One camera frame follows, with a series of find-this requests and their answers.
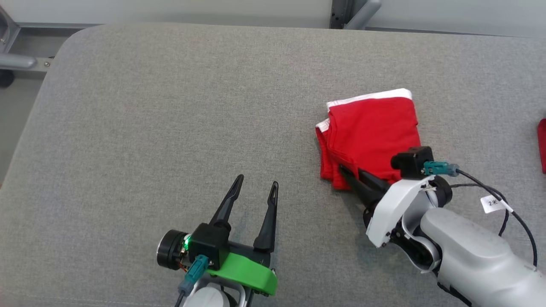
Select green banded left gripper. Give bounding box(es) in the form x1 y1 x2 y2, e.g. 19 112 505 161
157 174 279 297

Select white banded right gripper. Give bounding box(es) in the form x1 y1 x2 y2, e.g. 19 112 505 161
338 165 453 249

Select red white plain garment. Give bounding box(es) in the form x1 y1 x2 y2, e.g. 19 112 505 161
316 88 422 190

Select red jersey with black lettering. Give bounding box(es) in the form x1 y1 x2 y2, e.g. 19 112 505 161
537 119 546 174

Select grey fabric sofa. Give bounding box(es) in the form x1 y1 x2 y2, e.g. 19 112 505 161
0 22 546 307

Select right black cable teal plug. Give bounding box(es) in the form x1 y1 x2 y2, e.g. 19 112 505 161
424 161 538 267

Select white cable label tag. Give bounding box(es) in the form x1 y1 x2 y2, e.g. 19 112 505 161
481 195 512 214

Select grey metal partition post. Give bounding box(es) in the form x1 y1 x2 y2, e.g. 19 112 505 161
330 0 381 30

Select grey metal base frame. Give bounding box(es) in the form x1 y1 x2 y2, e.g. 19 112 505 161
0 4 54 88

